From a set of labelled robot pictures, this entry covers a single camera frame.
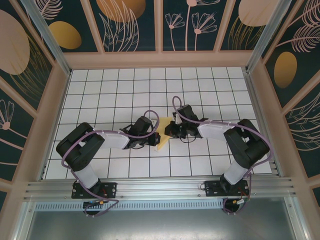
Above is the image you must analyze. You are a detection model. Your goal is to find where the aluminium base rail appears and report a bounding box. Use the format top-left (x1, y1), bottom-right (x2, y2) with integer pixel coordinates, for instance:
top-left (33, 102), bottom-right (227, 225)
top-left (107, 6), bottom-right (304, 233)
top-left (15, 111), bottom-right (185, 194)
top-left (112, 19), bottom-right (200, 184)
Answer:
top-left (23, 176), bottom-right (300, 201)

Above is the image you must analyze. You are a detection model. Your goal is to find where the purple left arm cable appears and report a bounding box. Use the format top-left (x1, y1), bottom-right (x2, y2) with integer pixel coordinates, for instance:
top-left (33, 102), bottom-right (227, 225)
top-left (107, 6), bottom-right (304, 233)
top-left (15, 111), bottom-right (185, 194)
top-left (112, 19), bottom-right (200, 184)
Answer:
top-left (61, 109), bottom-right (161, 219)

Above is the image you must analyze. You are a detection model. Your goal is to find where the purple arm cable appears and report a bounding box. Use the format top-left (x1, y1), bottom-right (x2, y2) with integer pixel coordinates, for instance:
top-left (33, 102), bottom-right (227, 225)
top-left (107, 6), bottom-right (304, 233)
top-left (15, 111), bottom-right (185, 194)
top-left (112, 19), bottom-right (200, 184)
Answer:
top-left (171, 96), bottom-right (273, 216)
top-left (61, 109), bottom-right (161, 219)

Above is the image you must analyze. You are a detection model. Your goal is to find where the aluminium frame post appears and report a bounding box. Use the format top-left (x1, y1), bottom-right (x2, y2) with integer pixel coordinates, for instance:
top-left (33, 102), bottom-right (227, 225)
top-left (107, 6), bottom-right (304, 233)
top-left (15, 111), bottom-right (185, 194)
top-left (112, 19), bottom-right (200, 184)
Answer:
top-left (246, 0), bottom-right (293, 73)
top-left (21, 0), bottom-right (72, 76)

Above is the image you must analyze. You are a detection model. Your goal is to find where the slotted cable duct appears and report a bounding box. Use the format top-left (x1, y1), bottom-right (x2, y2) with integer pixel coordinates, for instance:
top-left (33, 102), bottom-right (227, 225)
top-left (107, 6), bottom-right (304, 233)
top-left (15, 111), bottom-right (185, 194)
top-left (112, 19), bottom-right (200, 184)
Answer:
top-left (34, 199), bottom-right (227, 211)

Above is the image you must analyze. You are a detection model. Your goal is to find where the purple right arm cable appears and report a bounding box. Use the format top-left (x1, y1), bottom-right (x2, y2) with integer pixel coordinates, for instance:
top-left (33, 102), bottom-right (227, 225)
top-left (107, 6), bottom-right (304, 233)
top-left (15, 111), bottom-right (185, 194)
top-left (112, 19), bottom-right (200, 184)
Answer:
top-left (171, 96), bottom-right (273, 216)

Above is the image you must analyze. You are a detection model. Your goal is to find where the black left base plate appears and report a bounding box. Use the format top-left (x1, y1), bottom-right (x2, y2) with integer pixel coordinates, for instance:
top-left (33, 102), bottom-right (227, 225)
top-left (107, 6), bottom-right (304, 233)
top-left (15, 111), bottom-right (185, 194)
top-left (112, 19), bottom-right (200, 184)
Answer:
top-left (71, 181), bottom-right (118, 200)

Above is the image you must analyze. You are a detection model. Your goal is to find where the yellow cloth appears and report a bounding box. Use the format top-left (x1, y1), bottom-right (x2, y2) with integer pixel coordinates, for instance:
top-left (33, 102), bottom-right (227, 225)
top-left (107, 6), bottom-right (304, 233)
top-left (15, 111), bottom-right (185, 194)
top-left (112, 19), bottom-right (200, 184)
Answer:
top-left (154, 116), bottom-right (172, 153)

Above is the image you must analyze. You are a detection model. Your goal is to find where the aluminium side rail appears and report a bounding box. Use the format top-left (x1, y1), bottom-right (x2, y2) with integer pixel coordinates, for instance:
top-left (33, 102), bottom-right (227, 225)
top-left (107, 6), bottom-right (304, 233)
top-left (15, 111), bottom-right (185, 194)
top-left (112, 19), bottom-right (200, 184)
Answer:
top-left (243, 68), bottom-right (280, 177)

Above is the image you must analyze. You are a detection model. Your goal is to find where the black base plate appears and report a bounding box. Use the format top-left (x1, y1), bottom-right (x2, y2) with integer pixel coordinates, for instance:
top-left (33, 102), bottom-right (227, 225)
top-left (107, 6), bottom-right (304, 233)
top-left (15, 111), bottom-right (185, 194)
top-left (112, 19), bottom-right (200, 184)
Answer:
top-left (71, 181), bottom-right (118, 200)
top-left (204, 180), bottom-right (251, 198)

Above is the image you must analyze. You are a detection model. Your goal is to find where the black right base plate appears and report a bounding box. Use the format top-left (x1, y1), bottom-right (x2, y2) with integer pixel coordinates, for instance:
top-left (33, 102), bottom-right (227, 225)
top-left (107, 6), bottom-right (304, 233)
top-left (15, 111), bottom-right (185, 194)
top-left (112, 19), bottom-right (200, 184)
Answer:
top-left (204, 180), bottom-right (251, 198)

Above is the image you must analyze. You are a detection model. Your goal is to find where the yellow power connector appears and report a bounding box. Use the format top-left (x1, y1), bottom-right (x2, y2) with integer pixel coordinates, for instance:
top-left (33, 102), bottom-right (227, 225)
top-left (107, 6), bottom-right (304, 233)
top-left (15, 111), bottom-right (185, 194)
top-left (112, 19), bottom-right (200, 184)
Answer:
top-left (231, 198), bottom-right (251, 206)
top-left (84, 199), bottom-right (106, 208)

